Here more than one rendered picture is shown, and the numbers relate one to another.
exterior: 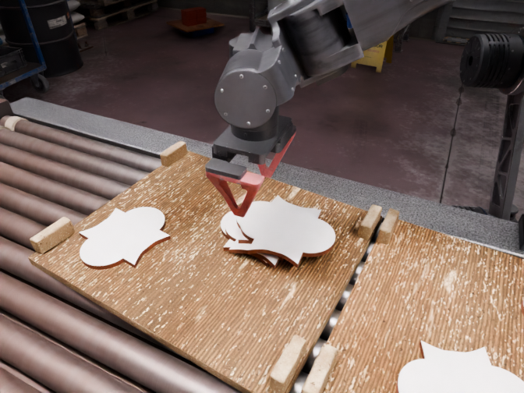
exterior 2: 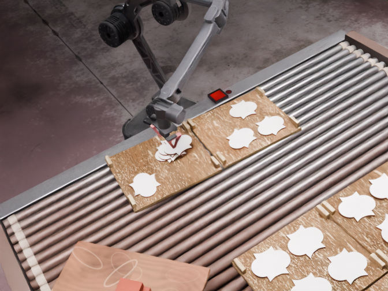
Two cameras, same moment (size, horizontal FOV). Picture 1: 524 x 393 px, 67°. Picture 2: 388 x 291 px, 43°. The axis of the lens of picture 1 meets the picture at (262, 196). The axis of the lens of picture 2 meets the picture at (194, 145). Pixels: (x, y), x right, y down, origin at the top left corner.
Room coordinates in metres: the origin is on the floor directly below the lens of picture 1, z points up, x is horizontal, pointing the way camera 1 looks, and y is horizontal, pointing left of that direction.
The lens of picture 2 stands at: (-0.59, 1.16, 2.50)
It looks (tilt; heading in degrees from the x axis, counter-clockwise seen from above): 45 degrees down; 308
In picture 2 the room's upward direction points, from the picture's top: 9 degrees counter-clockwise
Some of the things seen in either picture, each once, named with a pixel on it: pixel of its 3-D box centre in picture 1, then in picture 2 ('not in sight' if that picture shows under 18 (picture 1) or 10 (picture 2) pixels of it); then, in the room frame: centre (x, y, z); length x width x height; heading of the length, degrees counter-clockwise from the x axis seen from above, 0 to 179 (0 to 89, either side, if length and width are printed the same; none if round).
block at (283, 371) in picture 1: (288, 362); (215, 161); (0.23, -0.03, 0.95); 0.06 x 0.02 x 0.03; 149
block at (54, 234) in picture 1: (53, 235); (132, 201); (0.43, 0.31, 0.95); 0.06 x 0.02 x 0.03; 149
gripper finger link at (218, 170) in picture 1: (242, 180); (171, 138); (0.40, 0.02, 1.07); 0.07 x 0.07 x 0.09; 68
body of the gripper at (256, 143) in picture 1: (254, 115); (164, 121); (0.43, 0.01, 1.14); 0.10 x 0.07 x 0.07; 158
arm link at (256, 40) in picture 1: (255, 67); (163, 111); (0.43, 0.01, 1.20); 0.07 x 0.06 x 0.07; 175
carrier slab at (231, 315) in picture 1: (216, 238); (161, 164); (0.44, 0.07, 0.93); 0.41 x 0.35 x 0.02; 59
